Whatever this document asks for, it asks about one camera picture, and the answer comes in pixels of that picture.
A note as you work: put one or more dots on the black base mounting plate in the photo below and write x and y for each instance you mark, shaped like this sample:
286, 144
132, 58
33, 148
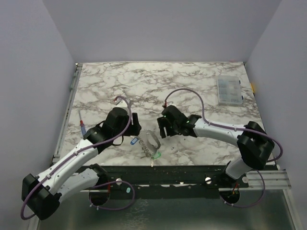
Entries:
163, 182

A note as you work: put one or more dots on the green key tag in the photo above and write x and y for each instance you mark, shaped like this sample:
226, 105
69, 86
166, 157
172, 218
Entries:
156, 156

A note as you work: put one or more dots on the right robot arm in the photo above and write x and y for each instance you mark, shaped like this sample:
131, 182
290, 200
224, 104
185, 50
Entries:
253, 143

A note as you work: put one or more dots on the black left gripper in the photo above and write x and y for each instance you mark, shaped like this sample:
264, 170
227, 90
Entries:
134, 129

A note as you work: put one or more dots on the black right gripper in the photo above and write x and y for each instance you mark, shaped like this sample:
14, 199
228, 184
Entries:
163, 123

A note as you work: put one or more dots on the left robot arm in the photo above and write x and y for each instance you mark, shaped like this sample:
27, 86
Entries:
44, 193

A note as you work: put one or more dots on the blue key tag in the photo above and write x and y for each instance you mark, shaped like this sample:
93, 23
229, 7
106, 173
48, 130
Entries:
134, 140

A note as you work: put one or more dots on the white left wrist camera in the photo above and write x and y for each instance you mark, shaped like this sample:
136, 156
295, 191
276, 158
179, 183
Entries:
122, 104

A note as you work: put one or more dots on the clear plastic screw organizer box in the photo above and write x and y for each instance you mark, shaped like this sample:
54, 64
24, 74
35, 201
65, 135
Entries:
229, 90

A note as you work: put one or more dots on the red blue screwdriver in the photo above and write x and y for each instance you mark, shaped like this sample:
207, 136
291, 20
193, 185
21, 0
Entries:
82, 126

